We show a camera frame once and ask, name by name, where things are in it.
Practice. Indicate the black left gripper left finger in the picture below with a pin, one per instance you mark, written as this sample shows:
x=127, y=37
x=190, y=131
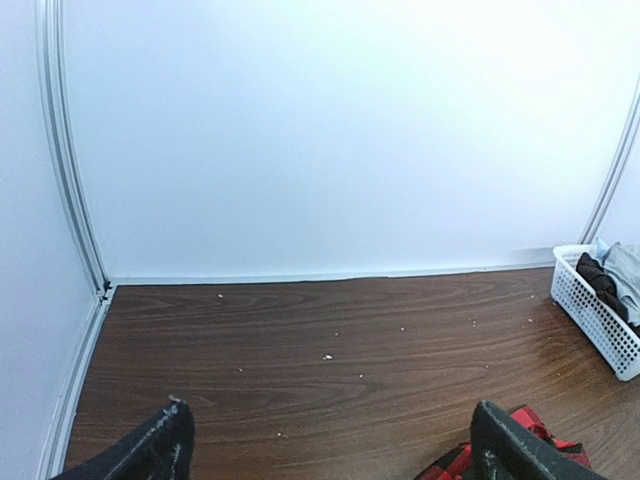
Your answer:
x=159, y=448

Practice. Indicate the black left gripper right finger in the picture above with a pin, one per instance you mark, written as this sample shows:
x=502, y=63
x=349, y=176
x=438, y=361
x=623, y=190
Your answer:
x=503, y=449

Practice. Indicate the red black plaid shirt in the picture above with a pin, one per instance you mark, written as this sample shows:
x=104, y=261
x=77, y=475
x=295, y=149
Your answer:
x=457, y=463

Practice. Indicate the white plastic laundry basket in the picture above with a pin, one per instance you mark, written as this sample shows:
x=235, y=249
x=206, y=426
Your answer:
x=615, y=340

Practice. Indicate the grey shirt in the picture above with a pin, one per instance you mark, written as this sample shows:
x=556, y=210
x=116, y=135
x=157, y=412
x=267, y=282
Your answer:
x=621, y=263

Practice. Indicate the light blue shirt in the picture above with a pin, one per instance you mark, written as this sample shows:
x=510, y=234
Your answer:
x=602, y=247

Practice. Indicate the aluminium corner post right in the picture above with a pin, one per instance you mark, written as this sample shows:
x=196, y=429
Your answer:
x=616, y=170

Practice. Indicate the aluminium corner post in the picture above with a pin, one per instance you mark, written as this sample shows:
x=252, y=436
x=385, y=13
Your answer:
x=57, y=119
x=616, y=170

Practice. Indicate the aluminium corner post left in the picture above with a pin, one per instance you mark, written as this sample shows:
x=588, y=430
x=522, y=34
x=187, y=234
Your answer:
x=57, y=119

